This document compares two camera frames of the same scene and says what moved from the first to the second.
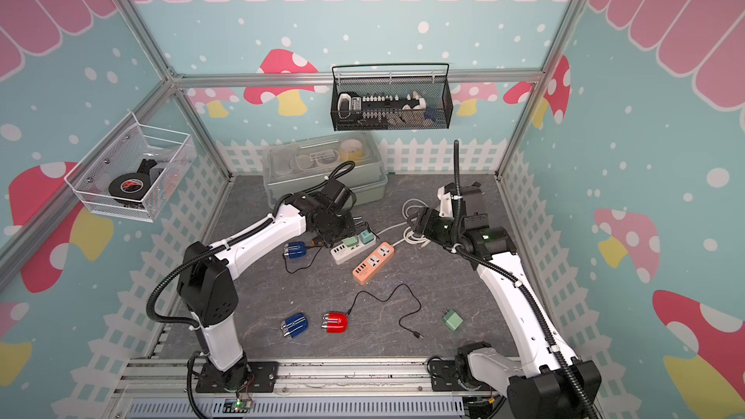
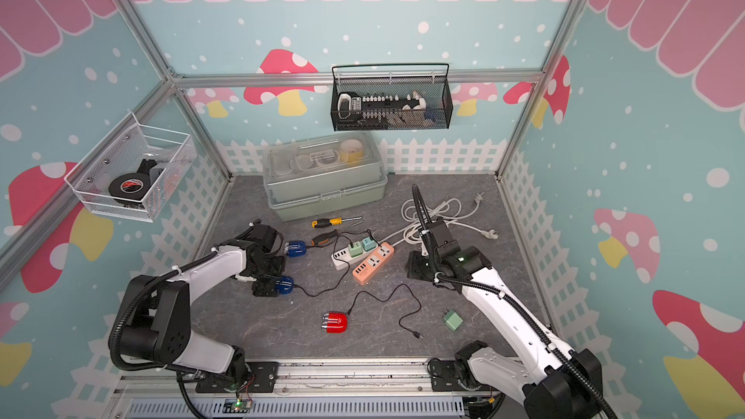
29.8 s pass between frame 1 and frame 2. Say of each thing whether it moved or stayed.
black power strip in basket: stayed
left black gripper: moved
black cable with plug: stayed
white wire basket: stayed
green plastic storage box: stayed
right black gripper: moved
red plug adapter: stayed
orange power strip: stayed
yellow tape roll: stayed
